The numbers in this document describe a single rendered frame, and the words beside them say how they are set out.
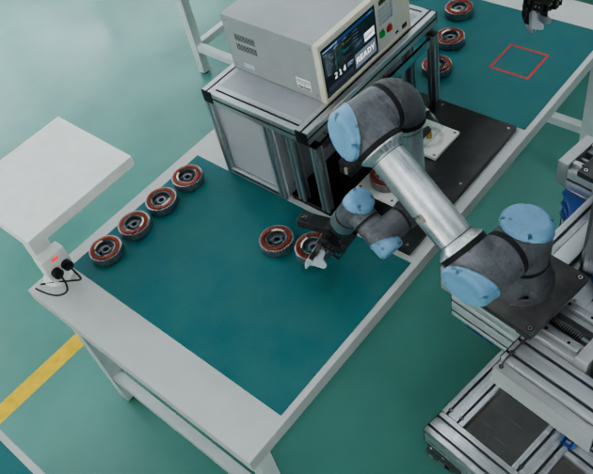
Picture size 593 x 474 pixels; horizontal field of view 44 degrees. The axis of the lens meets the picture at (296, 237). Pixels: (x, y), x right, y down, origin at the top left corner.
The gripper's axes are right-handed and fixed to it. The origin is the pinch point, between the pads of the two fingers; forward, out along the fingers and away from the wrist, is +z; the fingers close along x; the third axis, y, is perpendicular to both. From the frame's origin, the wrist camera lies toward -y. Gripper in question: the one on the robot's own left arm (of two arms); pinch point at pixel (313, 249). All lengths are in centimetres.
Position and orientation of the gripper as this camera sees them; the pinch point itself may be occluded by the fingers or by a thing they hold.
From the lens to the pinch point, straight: 219.7
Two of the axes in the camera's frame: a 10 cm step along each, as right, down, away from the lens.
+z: -2.9, 4.3, 8.5
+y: 8.5, 5.3, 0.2
